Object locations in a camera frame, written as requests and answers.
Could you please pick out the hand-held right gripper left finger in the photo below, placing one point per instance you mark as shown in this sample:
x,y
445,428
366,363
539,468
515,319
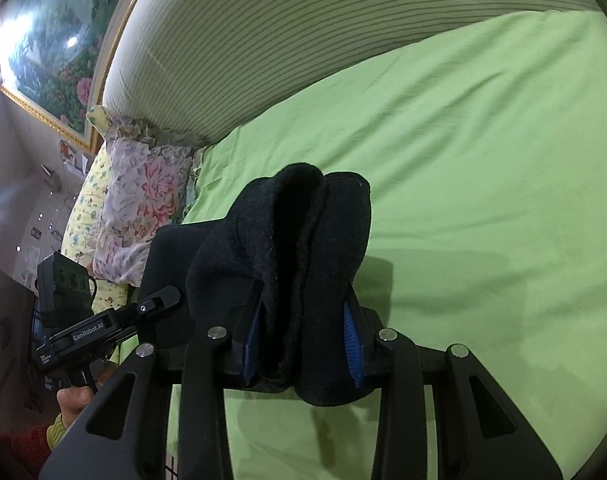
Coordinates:
x,y
251,350

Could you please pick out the person's left hand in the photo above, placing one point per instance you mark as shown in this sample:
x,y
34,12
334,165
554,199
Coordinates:
x,y
76,402

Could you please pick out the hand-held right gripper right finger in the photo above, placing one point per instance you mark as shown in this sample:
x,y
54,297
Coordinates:
x,y
352,345

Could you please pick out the dark cabinet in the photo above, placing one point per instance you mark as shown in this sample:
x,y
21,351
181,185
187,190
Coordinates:
x,y
13,340

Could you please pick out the gold framed floral painting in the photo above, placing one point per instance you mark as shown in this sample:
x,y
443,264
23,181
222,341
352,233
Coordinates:
x,y
68,35

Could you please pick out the pink floral pillow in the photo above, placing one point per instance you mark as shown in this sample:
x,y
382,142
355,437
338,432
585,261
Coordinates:
x,y
143,195

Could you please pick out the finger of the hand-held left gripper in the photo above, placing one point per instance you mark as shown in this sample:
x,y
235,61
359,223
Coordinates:
x,y
156,302

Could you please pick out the striped padded headboard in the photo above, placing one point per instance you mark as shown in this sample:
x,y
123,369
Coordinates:
x,y
293,35

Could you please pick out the yellow patterned pillow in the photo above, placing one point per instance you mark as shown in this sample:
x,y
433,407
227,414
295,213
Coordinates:
x,y
86,215

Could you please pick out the black pants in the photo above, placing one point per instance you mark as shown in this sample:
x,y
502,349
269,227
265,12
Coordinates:
x,y
303,270

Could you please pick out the person's left forearm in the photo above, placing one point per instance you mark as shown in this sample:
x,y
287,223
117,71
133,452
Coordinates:
x,y
31,447

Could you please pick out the green bed sheet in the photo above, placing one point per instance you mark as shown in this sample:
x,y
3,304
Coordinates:
x,y
483,185

